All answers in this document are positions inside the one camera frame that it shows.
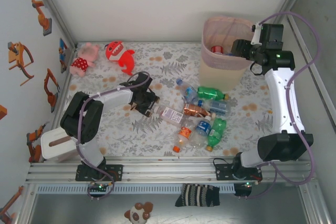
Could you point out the purple label clear bottle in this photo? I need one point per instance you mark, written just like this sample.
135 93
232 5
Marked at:
172 115

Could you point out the cartoon label blue cap bottle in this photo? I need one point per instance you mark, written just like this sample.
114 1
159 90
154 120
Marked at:
189 91

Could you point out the copper brown bottle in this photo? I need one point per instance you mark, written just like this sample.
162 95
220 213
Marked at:
195 109

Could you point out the orange label orange cap bottle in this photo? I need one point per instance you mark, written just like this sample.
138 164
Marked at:
185 132

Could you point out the blue label white cap bottle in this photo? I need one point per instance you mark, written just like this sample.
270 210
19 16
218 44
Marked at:
204 125

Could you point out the red white label bottle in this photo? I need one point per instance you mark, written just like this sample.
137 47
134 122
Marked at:
217 49

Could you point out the green bottle yellow cap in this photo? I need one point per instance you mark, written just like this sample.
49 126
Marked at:
218 129
210 93

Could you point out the orange robot hand arm sticker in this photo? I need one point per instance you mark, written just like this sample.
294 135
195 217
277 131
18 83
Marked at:
2 112

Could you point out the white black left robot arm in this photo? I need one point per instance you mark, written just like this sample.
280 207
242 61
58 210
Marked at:
115 96

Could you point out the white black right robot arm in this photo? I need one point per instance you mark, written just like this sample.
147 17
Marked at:
278 98

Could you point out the cream mesh waste bin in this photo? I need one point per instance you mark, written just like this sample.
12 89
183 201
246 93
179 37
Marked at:
218 74

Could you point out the floral patterned table mat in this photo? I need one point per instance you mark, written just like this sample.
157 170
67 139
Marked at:
118 134

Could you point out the red shark plush toy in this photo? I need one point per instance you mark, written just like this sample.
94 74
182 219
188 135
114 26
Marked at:
122 56

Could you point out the clear bottle pale blue label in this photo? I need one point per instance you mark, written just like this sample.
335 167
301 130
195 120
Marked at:
218 106

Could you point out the pink pig plush toy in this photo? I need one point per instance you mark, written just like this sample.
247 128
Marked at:
81 62

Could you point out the black controller box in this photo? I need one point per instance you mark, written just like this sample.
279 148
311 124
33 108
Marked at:
241 190
101 186

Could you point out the black white striped sock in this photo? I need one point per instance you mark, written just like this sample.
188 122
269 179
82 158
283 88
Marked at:
197 195

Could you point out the white tissue box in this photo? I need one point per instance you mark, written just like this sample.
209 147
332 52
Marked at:
57 145

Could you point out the brown white panda plush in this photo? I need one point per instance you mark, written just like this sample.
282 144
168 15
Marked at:
137 213

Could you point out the orange claw gripper sticker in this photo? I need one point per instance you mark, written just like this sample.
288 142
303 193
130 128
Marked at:
15 58

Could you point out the aluminium mounting rail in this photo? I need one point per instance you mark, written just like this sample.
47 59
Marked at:
170 171

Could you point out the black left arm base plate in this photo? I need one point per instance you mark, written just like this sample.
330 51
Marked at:
116 172

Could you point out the blue conveyor wall sticker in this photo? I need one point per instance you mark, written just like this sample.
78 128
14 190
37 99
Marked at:
63 51

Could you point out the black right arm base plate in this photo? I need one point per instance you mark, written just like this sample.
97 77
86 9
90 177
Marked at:
223 171

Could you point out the orange machine wall sticker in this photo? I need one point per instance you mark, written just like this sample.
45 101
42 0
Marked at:
11 200

